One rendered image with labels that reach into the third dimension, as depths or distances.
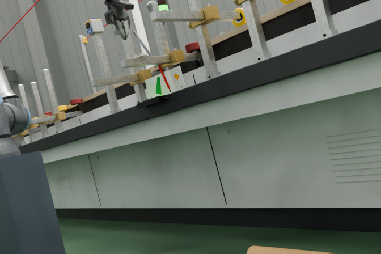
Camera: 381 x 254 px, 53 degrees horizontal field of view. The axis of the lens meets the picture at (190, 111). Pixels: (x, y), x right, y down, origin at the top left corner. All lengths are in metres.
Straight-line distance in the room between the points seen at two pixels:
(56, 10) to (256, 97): 6.55
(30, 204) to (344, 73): 1.30
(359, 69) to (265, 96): 0.35
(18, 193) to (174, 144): 0.83
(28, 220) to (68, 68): 5.87
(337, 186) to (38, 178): 1.23
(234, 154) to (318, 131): 0.45
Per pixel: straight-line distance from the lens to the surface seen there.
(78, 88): 7.34
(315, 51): 1.24
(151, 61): 1.62
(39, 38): 7.51
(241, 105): 1.47
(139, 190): 2.48
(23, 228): 1.72
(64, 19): 7.59
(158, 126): 1.85
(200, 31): 1.56
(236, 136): 1.78
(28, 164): 1.78
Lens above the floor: 0.56
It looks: 1 degrees up
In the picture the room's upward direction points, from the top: 14 degrees counter-clockwise
